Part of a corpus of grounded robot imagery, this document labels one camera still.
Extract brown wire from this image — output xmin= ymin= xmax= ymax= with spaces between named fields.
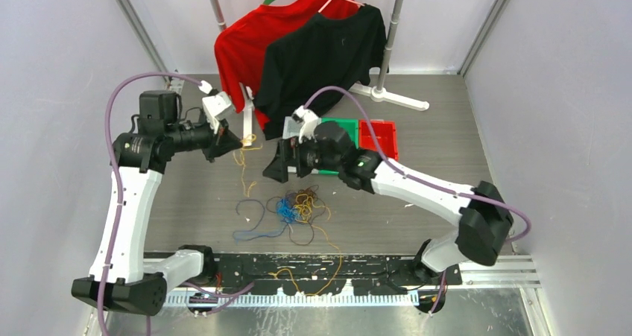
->
xmin=265 ymin=186 xmax=332 ymax=247

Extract black t-shirt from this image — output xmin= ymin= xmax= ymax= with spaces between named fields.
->
xmin=254 ymin=5 xmax=386 ymax=140

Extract white clothes rack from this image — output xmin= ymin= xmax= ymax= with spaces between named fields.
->
xmin=202 ymin=0 xmax=431 ymax=148

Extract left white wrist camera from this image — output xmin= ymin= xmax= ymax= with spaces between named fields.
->
xmin=202 ymin=92 xmax=236 ymax=134

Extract yellow wire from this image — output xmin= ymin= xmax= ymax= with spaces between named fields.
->
xmin=232 ymin=133 xmax=344 ymax=298

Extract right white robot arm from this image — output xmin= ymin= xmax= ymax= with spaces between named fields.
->
xmin=262 ymin=121 xmax=514 ymax=285

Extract white plastic bin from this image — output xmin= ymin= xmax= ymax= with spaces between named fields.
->
xmin=282 ymin=117 xmax=320 ymax=174

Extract white slotted cable duct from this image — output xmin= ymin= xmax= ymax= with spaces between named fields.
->
xmin=162 ymin=290 xmax=420 ymax=309

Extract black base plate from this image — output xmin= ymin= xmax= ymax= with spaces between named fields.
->
xmin=190 ymin=253 xmax=462 ymax=296

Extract red t-shirt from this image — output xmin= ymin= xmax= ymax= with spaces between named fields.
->
xmin=214 ymin=0 xmax=378 ymax=140

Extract red plastic bin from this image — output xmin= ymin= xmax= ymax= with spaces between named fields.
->
xmin=358 ymin=119 xmax=399 ymax=161

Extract green plastic bin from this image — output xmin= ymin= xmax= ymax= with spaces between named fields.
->
xmin=315 ymin=118 xmax=359 ymax=175

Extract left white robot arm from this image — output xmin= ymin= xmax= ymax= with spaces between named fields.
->
xmin=71 ymin=89 xmax=242 ymax=316

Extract blue wire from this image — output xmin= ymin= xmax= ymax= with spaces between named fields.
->
xmin=232 ymin=197 xmax=300 ymax=242

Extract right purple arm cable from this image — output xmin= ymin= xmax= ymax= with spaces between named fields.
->
xmin=302 ymin=85 xmax=533 ymax=317

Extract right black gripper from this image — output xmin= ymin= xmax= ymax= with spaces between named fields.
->
xmin=263 ymin=130 xmax=341 ymax=185

